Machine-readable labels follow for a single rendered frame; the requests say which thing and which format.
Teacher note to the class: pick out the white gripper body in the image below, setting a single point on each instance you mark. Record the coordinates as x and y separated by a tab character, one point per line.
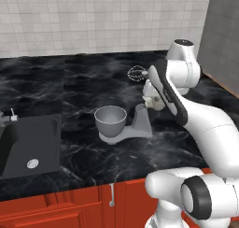
151	90

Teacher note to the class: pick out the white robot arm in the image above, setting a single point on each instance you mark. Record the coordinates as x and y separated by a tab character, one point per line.
214	135

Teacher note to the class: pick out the grey mixer bowl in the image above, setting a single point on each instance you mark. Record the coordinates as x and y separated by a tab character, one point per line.
110	121

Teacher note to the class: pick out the red cupboard door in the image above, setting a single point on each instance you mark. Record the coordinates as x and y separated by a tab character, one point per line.
130	206

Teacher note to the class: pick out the black sink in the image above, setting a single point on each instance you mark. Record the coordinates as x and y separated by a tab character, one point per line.
34	141

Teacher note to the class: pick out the silver tap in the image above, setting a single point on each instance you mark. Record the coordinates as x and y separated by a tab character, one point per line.
12	116

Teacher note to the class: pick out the red cupboard front panel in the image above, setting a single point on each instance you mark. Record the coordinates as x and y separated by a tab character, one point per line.
46	211

